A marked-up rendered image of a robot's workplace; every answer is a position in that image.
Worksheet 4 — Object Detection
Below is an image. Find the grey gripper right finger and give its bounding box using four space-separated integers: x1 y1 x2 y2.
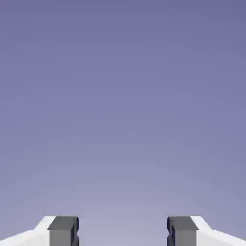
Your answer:
166 215 246 246

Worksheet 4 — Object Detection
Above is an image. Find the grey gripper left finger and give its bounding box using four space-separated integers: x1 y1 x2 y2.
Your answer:
0 215 80 246

